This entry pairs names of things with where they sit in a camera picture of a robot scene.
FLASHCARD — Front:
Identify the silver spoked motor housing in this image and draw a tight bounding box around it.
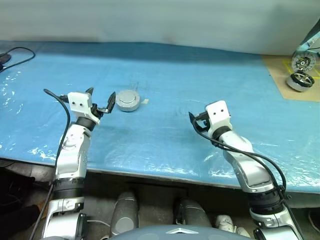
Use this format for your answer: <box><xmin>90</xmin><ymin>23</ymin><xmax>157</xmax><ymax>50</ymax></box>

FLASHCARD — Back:
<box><xmin>286</xmin><ymin>71</ymin><xmax>315</xmax><ymax>93</ymax></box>

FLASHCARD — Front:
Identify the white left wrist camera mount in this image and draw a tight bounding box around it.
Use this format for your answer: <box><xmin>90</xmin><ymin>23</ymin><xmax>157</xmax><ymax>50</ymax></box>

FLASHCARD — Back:
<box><xmin>67</xmin><ymin>91</ymin><xmax>101</xmax><ymax>125</ymax></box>

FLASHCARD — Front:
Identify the grey right robot leg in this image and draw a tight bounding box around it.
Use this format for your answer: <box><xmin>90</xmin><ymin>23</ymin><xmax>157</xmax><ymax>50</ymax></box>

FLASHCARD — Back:
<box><xmin>174</xmin><ymin>197</ymin><xmax>213</xmax><ymax>228</ymax></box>

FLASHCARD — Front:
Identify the motor stator with copper windings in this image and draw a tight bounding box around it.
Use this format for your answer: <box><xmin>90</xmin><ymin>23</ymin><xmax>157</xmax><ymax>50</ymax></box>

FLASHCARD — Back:
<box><xmin>116</xmin><ymin>89</ymin><xmax>140</xmax><ymax>106</ymax></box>

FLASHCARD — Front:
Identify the grey-blue robot torso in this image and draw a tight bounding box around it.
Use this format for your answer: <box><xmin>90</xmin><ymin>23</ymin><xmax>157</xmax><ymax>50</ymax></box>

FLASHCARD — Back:
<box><xmin>107</xmin><ymin>224</ymin><xmax>248</xmax><ymax>240</ymax></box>

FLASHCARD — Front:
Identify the thin black cable loop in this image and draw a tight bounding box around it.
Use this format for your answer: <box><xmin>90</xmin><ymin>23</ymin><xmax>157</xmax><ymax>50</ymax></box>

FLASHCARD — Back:
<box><xmin>0</xmin><ymin>46</ymin><xmax>36</xmax><ymax>73</ymax></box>

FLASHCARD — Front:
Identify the brown cardboard sheet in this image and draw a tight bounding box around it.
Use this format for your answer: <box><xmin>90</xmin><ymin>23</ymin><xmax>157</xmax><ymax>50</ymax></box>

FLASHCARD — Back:
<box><xmin>261</xmin><ymin>54</ymin><xmax>320</xmax><ymax>102</ymax></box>

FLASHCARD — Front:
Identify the grey left robot leg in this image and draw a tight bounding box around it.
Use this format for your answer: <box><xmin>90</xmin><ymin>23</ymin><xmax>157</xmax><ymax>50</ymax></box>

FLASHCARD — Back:
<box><xmin>110</xmin><ymin>191</ymin><xmax>140</xmax><ymax>236</ymax></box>

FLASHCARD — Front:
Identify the toothed motor disc on stand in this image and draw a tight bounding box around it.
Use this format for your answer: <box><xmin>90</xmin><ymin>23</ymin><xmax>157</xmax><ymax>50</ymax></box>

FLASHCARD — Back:
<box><xmin>291</xmin><ymin>52</ymin><xmax>316</xmax><ymax>75</ymax></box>

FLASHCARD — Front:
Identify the light blue stand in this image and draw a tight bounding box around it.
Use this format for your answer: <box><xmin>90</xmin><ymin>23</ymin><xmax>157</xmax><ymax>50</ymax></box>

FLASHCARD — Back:
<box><xmin>294</xmin><ymin>17</ymin><xmax>320</xmax><ymax>57</ymax></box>

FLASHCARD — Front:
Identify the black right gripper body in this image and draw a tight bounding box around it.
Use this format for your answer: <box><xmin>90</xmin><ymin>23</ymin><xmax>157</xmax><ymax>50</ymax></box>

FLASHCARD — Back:
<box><xmin>198</xmin><ymin>113</ymin><xmax>212</xmax><ymax>132</ymax></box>

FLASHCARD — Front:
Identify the grey robot leg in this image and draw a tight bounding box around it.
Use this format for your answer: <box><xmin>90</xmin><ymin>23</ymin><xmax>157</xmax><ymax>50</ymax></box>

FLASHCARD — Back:
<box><xmin>110</xmin><ymin>191</ymin><xmax>140</xmax><ymax>236</ymax></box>
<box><xmin>174</xmin><ymin>197</ymin><xmax>213</xmax><ymax>228</ymax></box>

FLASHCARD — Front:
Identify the blue table mat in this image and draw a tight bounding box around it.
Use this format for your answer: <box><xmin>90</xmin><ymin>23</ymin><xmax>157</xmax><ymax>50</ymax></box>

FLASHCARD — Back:
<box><xmin>0</xmin><ymin>39</ymin><xmax>320</xmax><ymax>195</ymax></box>

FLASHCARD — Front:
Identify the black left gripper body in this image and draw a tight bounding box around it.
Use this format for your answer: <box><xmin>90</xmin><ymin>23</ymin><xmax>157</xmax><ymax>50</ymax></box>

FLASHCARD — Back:
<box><xmin>89</xmin><ymin>102</ymin><xmax>105</xmax><ymax>120</ymax></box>

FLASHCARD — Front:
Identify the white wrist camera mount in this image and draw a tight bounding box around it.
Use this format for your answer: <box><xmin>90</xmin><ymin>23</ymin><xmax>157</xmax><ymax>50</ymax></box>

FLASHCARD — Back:
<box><xmin>204</xmin><ymin>100</ymin><xmax>231</xmax><ymax>137</ymax></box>
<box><xmin>67</xmin><ymin>91</ymin><xmax>101</xmax><ymax>125</ymax></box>

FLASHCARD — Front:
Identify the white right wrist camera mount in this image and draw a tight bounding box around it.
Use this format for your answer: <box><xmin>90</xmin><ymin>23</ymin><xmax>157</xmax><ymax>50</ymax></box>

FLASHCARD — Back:
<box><xmin>204</xmin><ymin>100</ymin><xmax>231</xmax><ymax>137</ymax></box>

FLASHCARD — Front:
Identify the white shoe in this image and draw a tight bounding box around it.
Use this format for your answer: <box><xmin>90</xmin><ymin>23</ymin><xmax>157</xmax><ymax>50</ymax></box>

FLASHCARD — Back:
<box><xmin>215</xmin><ymin>214</ymin><xmax>251</xmax><ymax>238</ymax></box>

